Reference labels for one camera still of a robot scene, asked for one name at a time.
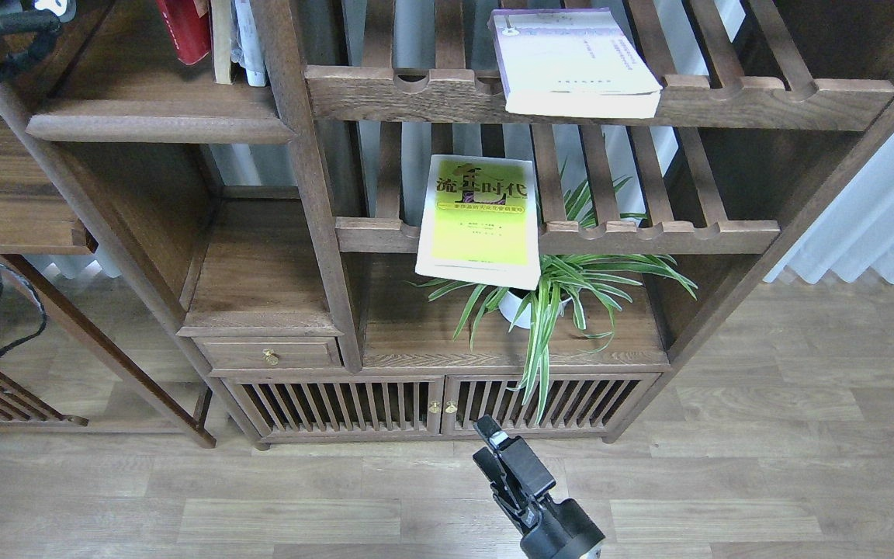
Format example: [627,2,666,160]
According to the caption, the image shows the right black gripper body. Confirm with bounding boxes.
[521,498,605,558]

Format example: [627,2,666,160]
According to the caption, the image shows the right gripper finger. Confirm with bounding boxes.
[474,416,556,505]
[473,450,532,535]

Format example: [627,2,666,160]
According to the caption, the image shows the white purple book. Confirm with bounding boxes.
[487,8,661,118]

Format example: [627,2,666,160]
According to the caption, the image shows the red paperback book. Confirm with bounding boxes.
[156,0,212,66]

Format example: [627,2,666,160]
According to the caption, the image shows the brass cabinet door knobs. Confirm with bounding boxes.
[427,400,458,415]

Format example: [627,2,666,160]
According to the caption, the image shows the white plant pot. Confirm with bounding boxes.
[499,289,571,329]

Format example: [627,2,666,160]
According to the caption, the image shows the spider plant leaves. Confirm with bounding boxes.
[412,179,698,425]

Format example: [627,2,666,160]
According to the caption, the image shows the yellow green book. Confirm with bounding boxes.
[415,155,542,290]

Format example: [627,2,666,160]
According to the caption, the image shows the brass drawer knob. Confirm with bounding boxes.
[262,348,280,366]

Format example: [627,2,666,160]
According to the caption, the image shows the dark wooden bookshelf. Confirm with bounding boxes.
[0,1,894,448]

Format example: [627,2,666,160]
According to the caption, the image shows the white curtain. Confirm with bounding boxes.
[765,134,894,284]

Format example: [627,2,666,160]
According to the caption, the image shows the upright tan book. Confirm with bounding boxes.
[210,0,234,85]

